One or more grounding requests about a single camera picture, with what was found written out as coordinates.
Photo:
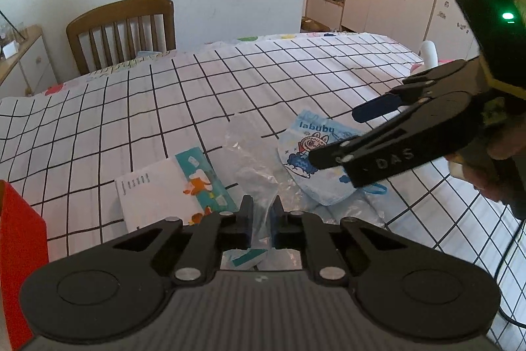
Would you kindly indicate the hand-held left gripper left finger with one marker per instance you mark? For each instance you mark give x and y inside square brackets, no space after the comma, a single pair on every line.
[246,224]

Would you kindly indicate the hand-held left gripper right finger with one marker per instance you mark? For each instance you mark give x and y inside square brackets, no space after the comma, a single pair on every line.
[277,224]

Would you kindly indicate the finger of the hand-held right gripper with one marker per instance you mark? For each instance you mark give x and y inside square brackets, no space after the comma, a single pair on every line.
[378,106]
[328,157]

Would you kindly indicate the labubu diaper pack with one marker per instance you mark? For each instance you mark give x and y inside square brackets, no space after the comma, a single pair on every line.
[296,141]

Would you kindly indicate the clear plastic wrapper bag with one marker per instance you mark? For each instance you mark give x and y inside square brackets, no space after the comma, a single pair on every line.
[250,170]

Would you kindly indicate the person's right hand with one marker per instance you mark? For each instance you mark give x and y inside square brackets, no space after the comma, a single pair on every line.
[505,143]

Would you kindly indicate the torn white teal packet piece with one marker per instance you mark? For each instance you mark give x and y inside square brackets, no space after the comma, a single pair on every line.
[246,257]

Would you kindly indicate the white and pink plush toy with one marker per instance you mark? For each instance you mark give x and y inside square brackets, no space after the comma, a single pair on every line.
[429,53]

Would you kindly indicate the white packet with teal print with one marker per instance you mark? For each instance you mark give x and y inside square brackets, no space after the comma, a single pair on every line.
[152,190]

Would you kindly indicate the tall white cupboard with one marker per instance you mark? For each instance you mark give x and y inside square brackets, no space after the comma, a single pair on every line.
[382,5]

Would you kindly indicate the low white cabinet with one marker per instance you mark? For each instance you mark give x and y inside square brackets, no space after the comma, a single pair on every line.
[324,11]

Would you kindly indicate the red box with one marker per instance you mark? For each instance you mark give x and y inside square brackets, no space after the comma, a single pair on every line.
[20,252]

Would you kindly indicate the wooden chair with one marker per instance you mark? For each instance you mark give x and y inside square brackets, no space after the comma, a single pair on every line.
[119,7]

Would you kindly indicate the wooden cabinet with white drawers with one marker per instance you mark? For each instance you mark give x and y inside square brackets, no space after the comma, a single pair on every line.
[37,63]

